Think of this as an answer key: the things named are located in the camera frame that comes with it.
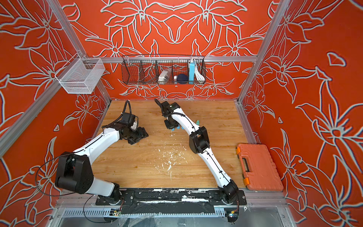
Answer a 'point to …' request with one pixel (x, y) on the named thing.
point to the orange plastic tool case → (259, 171)
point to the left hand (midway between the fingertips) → (145, 135)
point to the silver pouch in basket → (164, 76)
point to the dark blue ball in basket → (182, 79)
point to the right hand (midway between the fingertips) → (169, 126)
